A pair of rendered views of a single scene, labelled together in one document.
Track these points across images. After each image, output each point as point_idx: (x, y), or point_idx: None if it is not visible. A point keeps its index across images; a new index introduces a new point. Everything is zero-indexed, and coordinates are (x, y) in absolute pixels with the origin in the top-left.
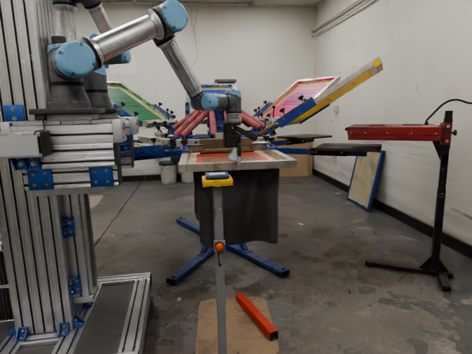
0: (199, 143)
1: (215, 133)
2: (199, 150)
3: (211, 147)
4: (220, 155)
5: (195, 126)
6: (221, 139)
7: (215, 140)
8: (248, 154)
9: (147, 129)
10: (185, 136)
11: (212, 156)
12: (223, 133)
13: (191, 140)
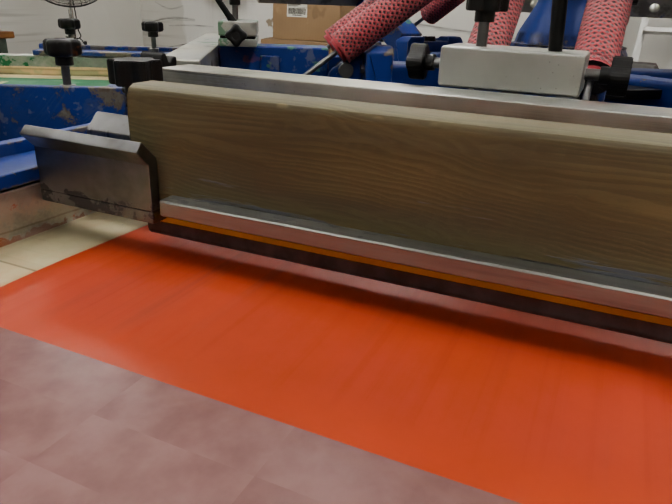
0: (130, 131)
1: (441, 49)
2: (118, 201)
3: (228, 194)
4: (280, 317)
5: (419, 3)
6: (339, 118)
7: (270, 116)
8: (655, 437)
9: (451, 33)
10: (348, 54)
11: (172, 309)
12: (502, 55)
13: (248, 79)
